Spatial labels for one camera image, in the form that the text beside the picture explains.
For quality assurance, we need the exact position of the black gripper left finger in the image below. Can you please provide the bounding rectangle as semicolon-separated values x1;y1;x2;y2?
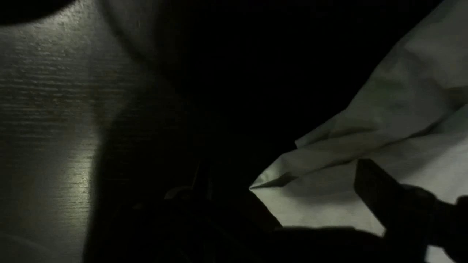
189;160;231;227

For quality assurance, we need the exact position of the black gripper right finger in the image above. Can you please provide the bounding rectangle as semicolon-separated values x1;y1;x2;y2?
352;159;468;263

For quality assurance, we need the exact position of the white bed sheet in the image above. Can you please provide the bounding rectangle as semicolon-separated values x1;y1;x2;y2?
247;0;468;263

